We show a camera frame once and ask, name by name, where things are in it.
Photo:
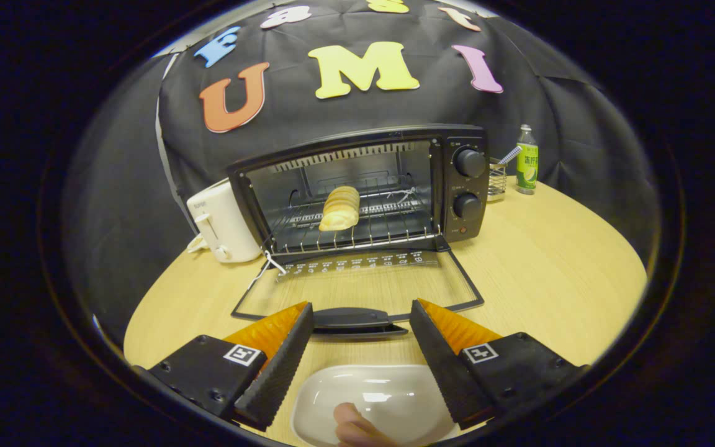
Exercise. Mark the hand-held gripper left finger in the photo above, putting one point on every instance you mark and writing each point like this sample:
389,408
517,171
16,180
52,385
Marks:
280,366

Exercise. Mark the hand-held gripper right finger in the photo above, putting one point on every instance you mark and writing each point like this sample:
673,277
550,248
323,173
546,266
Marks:
441,363

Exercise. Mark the white plate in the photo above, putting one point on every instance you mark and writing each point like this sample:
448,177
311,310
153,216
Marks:
395,391

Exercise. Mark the yellow bread roll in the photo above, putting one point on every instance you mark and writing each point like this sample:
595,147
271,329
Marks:
340,210

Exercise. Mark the black toaster oven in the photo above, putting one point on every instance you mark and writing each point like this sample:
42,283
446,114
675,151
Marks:
466,183

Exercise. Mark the metal oven rack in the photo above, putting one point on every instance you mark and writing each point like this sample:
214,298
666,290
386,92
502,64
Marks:
395,223

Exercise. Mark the white pop-up toaster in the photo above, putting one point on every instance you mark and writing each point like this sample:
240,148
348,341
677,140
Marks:
224,223

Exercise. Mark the green label bottle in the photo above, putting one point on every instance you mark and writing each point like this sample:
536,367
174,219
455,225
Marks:
527,167

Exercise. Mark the metal utensil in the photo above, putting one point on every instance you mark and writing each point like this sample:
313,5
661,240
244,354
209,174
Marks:
509,155

